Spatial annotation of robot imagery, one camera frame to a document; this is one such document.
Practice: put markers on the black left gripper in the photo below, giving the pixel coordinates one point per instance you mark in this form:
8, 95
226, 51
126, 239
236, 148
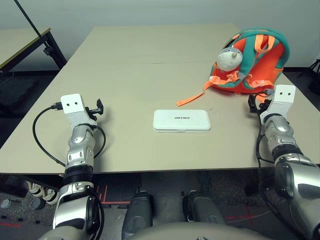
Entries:
92, 113

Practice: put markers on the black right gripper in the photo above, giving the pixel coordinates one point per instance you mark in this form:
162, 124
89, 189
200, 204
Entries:
264, 106

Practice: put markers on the orange and teal backpack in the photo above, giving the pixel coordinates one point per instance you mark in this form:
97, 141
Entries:
265, 62

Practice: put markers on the grey white plush toy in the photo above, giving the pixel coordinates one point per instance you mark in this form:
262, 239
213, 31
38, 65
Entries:
228, 60

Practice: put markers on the white pencil case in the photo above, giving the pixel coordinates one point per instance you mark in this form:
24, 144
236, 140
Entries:
182, 120

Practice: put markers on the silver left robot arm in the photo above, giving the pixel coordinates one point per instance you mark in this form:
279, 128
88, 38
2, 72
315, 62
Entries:
77, 150

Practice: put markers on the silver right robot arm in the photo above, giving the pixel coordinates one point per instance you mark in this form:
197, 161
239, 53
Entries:
287, 155

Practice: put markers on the black tripod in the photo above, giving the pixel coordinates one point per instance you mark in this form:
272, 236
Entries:
315, 72

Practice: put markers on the black table leg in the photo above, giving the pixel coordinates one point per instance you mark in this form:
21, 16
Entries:
252, 183

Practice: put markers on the black foam mat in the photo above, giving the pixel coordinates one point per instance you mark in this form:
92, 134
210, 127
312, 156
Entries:
15, 92

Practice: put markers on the white sneaker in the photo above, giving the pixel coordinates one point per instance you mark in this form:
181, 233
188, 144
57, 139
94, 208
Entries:
37, 191
51, 196

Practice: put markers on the grey left robot leg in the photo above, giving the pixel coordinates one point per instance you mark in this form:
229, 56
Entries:
138, 215

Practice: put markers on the grey robot leg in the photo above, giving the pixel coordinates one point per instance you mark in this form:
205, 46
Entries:
202, 207
138, 215

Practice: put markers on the thin black pole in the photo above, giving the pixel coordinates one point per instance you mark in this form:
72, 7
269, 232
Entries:
27, 18

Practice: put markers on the grey right robot leg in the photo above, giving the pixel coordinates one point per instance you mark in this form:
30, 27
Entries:
202, 207

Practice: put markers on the grey floor disc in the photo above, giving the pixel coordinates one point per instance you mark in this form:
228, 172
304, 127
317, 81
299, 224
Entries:
38, 204
5, 203

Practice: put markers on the grey robot torso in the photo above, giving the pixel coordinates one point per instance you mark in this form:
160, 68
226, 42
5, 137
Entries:
200, 232

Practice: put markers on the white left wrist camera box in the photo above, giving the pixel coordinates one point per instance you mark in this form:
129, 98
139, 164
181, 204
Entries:
72, 106

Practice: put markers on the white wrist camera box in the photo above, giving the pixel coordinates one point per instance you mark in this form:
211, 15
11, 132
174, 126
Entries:
72, 106
282, 98

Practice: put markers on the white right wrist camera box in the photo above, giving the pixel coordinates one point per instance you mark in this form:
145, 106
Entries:
282, 98

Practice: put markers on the beige side table black frame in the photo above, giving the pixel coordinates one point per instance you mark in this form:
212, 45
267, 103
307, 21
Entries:
17, 41

